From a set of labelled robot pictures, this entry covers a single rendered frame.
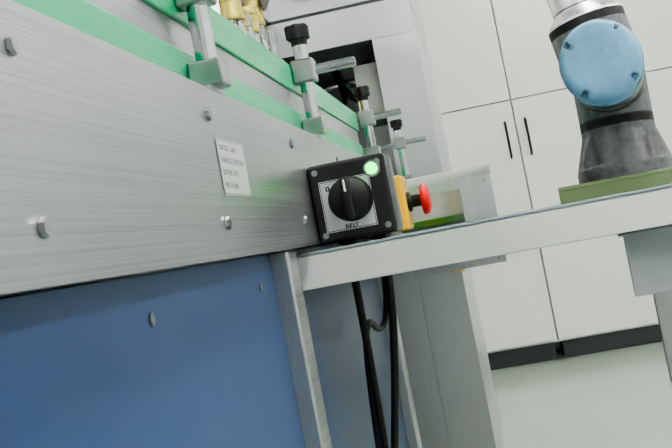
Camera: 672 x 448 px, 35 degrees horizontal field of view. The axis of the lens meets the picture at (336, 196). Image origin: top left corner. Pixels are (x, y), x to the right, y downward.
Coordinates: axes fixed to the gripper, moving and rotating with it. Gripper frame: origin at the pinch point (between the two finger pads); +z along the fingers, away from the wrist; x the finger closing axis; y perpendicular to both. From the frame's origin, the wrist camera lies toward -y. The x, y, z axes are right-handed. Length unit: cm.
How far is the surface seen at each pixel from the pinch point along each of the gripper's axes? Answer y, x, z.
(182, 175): 116, 14, 37
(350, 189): 75, 19, 37
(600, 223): 80, 41, 45
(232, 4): 19.0, 0.4, 3.5
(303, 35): 57, 15, 18
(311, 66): 58, 15, 22
